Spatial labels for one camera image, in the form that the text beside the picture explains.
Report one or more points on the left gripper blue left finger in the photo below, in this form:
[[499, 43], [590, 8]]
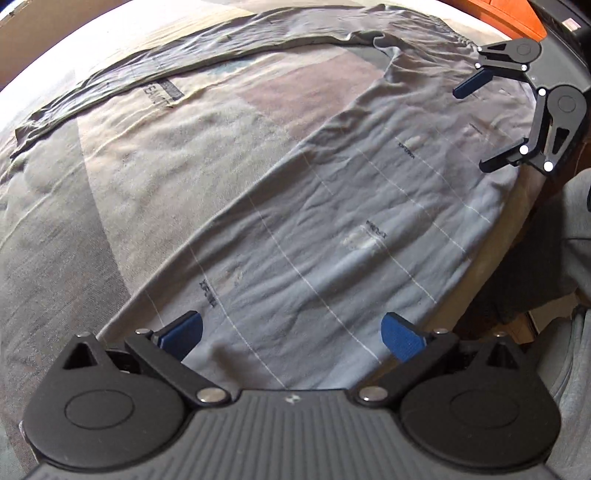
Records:
[[160, 355]]

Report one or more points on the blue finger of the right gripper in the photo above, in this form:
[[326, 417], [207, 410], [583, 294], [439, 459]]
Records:
[[471, 83]]

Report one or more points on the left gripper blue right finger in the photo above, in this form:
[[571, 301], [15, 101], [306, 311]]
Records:
[[418, 354]]

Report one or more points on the grey pyjama trousers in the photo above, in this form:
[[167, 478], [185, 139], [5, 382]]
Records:
[[323, 207]]

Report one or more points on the orange wooden headboard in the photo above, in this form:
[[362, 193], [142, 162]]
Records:
[[514, 18]]

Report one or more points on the grey trousered leg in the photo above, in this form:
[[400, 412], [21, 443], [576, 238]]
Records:
[[565, 359]]

